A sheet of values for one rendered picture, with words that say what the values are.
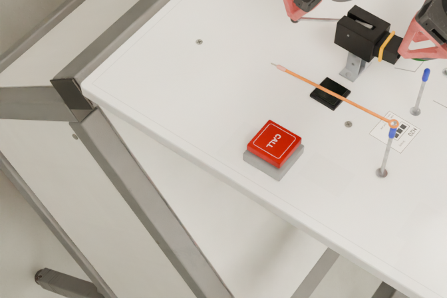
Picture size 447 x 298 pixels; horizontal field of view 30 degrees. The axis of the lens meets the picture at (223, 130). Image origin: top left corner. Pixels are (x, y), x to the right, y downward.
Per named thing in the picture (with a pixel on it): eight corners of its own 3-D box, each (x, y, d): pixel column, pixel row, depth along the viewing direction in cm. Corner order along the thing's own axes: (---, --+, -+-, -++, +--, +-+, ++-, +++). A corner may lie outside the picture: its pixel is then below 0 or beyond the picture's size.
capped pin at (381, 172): (376, 167, 105) (390, 114, 96) (388, 169, 105) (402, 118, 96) (374, 176, 104) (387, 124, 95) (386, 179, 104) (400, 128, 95)
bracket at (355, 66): (357, 54, 116) (362, 30, 112) (372, 62, 115) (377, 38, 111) (338, 74, 114) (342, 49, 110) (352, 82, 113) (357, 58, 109)
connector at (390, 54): (372, 36, 110) (374, 26, 108) (406, 51, 108) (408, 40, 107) (362, 50, 108) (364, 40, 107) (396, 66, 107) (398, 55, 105)
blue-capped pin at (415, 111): (413, 105, 111) (426, 62, 104) (423, 110, 110) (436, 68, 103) (407, 112, 110) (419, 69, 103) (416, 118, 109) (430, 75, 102)
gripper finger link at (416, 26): (434, 50, 108) (485, 15, 101) (414, 84, 104) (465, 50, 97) (396, 14, 108) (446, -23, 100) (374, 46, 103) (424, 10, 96)
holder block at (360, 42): (351, 24, 112) (354, 4, 109) (386, 44, 110) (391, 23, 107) (333, 42, 111) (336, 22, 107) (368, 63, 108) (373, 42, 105)
